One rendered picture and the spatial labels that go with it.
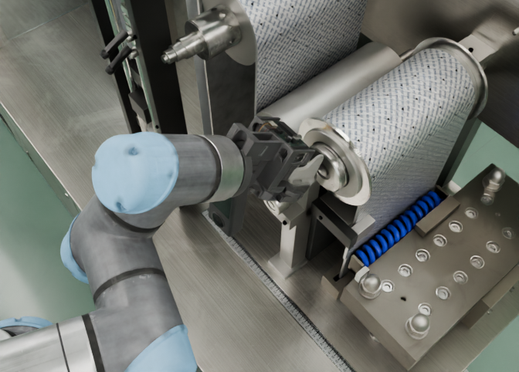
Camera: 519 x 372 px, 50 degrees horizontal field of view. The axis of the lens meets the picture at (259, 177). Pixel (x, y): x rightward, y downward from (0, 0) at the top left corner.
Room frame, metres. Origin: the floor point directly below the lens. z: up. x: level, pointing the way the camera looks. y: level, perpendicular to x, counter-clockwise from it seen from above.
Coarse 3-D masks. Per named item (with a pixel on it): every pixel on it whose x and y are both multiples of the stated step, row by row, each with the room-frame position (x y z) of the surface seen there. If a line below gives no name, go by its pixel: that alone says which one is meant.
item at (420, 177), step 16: (448, 144) 0.55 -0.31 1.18; (432, 160) 0.53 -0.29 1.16; (400, 176) 0.47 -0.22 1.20; (416, 176) 0.51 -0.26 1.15; (432, 176) 0.55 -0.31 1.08; (384, 192) 0.45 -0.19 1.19; (400, 192) 0.49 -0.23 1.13; (416, 192) 0.53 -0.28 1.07; (368, 208) 0.43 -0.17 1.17; (384, 208) 0.46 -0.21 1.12; (400, 208) 0.50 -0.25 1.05; (352, 224) 0.42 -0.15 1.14; (384, 224) 0.48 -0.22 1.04; (368, 240) 0.45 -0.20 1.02
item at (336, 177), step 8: (320, 144) 0.47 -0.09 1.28; (320, 152) 0.46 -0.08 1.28; (328, 152) 0.45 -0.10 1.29; (336, 152) 0.45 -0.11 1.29; (328, 160) 0.44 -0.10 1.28; (336, 160) 0.44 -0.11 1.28; (320, 168) 0.45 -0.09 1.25; (328, 168) 0.44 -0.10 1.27; (336, 168) 0.43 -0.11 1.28; (344, 168) 0.44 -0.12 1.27; (320, 176) 0.45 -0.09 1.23; (328, 176) 0.44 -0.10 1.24; (336, 176) 0.43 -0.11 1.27; (344, 176) 0.43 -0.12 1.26; (328, 184) 0.44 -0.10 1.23; (336, 184) 0.43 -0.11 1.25; (344, 184) 0.43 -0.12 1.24
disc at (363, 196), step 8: (304, 120) 0.51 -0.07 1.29; (312, 120) 0.50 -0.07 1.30; (320, 120) 0.49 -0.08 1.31; (304, 128) 0.51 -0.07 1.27; (312, 128) 0.50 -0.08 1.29; (320, 128) 0.49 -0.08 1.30; (328, 128) 0.47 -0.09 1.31; (336, 128) 0.47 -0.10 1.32; (336, 136) 0.46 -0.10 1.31; (344, 136) 0.45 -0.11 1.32; (344, 144) 0.45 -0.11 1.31; (352, 144) 0.44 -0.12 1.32; (352, 152) 0.44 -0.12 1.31; (360, 160) 0.43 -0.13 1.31; (360, 168) 0.42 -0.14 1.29; (360, 176) 0.42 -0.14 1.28; (368, 176) 0.41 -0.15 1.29; (368, 184) 0.41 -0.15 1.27; (360, 192) 0.42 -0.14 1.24; (368, 192) 0.41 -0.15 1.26; (344, 200) 0.43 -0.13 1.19; (352, 200) 0.42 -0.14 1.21; (360, 200) 0.41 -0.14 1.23
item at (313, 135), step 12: (468, 72) 0.60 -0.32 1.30; (312, 132) 0.49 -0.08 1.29; (324, 132) 0.48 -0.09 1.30; (312, 144) 0.49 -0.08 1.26; (336, 144) 0.45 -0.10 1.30; (348, 156) 0.44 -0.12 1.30; (348, 168) 0.43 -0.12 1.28; (360, 180) 0.42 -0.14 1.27; (336, 192) 0.44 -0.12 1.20; (348, 192) 0.43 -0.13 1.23
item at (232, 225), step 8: (232, 200) 0.35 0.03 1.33; (240, 200) 0.35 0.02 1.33; (216, 208) 0.36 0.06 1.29; (224, 208) 0.36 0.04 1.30; (232, 208) 0.35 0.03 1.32; (240, 208) 0.35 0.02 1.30; (216, 216) 0.36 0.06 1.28; (224, 216) 0.35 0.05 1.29; (232, 216) 0.35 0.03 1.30; (240, 216) 0.35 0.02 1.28; (216, 224) 0.35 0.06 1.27; (224, 224) 0.35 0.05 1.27; (232, 224) 0.34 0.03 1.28; (240, 224) 0.35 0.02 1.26; (224, 232) 0.35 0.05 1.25; (232, 232) 0.34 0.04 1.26
